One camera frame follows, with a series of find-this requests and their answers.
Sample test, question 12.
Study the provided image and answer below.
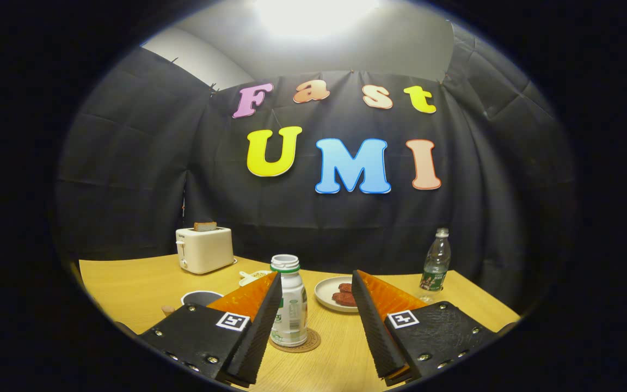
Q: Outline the white cup with wooden handle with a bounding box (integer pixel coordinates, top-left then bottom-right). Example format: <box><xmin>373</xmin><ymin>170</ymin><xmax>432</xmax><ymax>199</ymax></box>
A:
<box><xmin>161</xmin><ymin>290</ymin><xmax>225</xmax><ymax>317</ymax></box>

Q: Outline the clear plastic water bottle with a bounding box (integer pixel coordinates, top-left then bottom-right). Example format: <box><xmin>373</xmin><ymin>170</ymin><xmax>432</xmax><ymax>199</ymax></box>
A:
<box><xmin>416</xmin><ymin>228</ymin><xmax>452</xmax><ymax>304</ymax></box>

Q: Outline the white round plate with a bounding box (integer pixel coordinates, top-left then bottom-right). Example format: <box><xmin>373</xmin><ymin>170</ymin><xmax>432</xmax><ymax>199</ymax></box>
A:
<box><xmin>314</xmin><ymin>275</ymin><xmax>359</xmax><ymax>313</ymax></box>

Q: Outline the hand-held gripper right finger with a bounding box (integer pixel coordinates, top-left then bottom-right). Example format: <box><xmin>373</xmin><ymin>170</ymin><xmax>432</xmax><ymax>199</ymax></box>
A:
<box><xmin>351</xmin><ymin>269</ymin><xmax>499</xmax><ymax>387</ymax></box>

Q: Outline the wooden table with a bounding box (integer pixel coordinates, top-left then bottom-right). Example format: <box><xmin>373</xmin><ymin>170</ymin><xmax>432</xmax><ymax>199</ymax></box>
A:
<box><xmin>77</xmin><ymin>255</ymin><xmax>522</xmax><ymax>392</ymax></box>

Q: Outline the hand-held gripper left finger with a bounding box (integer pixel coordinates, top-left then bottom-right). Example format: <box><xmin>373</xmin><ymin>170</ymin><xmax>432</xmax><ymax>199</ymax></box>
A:
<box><xmin>138</xmin><ymin>271</ymin><xmax>283</xmax><ymax>388</ymax></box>

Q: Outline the black backdrop cloth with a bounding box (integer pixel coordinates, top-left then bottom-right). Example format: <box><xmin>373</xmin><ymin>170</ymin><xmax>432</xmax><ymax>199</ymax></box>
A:
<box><xmin>55</xmin><ymin>22</ymin><xmax>578</xmax><ymax>316</ymax></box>

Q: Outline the cream toaster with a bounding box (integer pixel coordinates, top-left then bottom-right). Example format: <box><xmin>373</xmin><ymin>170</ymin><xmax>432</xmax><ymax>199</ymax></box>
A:
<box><xmin>175</xmin><ymin>226</ymin><xmax>235</xmax><ymax>275</ymax></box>

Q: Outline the white divided dish with beans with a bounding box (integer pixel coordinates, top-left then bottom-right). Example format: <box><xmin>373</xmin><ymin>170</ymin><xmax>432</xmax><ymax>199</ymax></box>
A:
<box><xmin>238</xmin><ymin>269</ymin><xmax>273</xmax><ymax>287</ymax></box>

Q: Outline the round wooden coaster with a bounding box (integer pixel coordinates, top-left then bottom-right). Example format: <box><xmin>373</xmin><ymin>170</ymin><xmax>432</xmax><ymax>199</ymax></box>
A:
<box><xmin>269</xmin><ymin>328</ymin><xmax>322</xmax><ymax>353</ymax></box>

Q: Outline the white juice bottle green label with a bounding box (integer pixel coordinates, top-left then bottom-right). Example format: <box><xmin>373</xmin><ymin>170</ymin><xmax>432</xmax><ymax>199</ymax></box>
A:
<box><xmin>270</xmin><ymin>254</ymin><xmax>309</xmax><ymax>348</ymax></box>

